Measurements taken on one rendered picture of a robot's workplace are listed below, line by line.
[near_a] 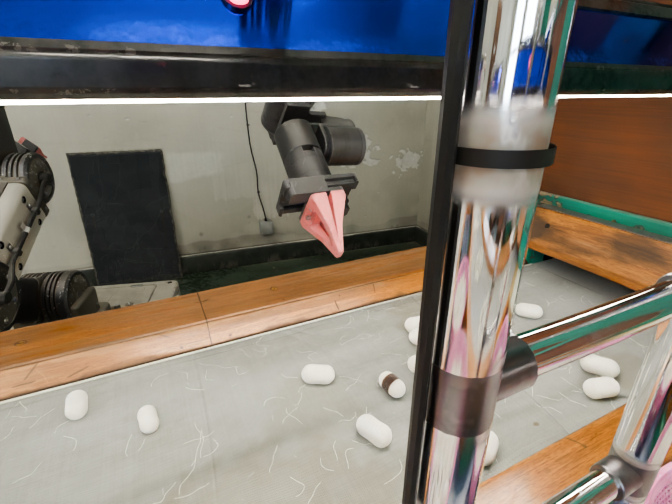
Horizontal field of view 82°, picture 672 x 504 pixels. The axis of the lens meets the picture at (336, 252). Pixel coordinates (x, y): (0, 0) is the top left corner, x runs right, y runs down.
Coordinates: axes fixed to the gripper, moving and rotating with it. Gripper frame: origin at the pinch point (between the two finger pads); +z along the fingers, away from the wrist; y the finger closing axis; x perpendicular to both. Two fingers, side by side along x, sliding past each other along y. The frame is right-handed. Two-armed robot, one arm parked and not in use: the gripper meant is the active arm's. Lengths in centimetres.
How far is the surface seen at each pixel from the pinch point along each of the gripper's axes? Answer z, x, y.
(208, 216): -114, 164, 8
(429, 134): -128, 119, 152
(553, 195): -3.2, 0.6, 42.9
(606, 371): 23.6, -6.2, 22.8
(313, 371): 13.1, 2.1, -7.1
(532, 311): 14.1, 1.6, 25.9
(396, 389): 17.8, -1.4, -0.1
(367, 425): 19.9, -3.6, -5.4
